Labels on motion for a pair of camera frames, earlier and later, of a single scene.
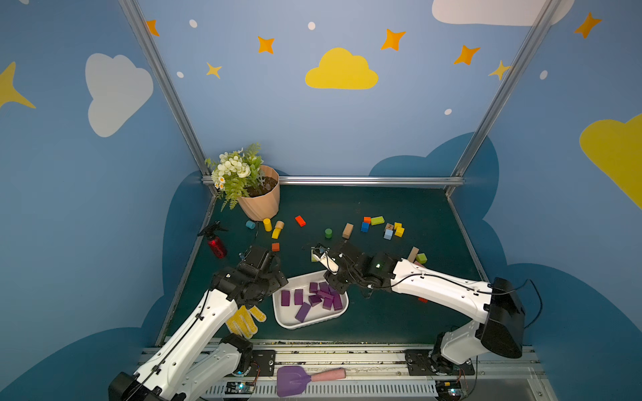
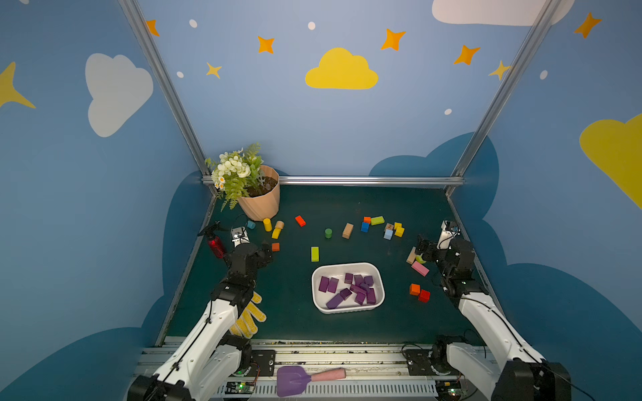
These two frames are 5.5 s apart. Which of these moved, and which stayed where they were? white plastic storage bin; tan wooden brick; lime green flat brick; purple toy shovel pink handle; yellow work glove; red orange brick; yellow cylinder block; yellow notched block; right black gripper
Moved: right black gripper; white plastic storage bin
Stayed: tan wooden brick; lime green flat brick; red orange brick; purple toy shovel pink handle; yellow work glove; yellow cylinder block; yellow notched block
